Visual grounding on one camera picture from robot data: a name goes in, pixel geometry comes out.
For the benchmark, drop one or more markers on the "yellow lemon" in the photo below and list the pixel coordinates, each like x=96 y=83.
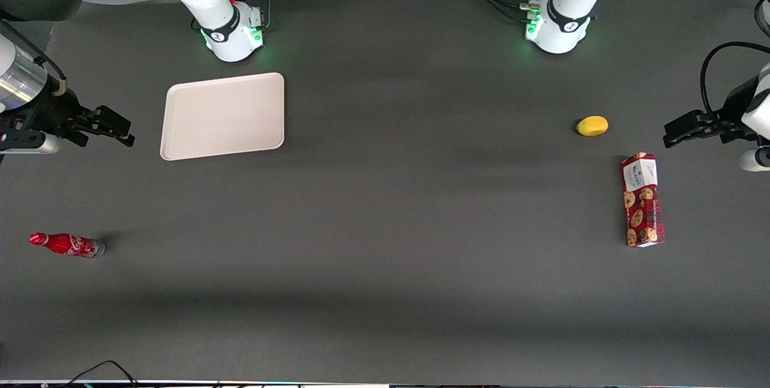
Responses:
x=592 y=126

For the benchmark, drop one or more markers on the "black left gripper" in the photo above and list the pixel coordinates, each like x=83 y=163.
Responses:
x=729 y=112

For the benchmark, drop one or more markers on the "beige plastic tray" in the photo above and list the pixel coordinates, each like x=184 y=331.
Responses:
x=224 y=116

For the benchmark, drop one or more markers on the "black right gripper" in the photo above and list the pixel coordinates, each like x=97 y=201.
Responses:
x=60 y=110

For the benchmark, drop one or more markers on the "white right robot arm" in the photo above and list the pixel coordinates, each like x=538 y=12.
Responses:
x=224 y=32

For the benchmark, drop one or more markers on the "red tartan cookie box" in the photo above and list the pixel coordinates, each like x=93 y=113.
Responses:
x=642 y=207

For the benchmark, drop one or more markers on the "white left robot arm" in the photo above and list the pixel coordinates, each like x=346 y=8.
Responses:
x=564 y=28

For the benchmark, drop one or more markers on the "red coke bottle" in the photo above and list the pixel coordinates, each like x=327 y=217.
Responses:
x=69 y=245

